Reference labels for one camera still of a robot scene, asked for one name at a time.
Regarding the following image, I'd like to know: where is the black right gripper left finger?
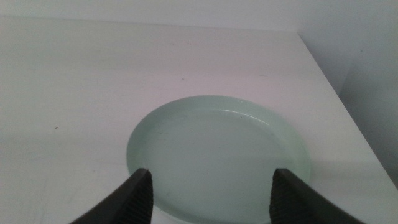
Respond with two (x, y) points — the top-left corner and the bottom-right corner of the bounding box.
(70, 167), (154, 224)

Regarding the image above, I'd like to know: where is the pale green shallow bowl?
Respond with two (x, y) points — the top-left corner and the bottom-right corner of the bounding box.
(126, 95), (312, 224)

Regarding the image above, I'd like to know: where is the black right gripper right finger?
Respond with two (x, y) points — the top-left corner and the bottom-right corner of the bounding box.
(268, 167), (365, 224)

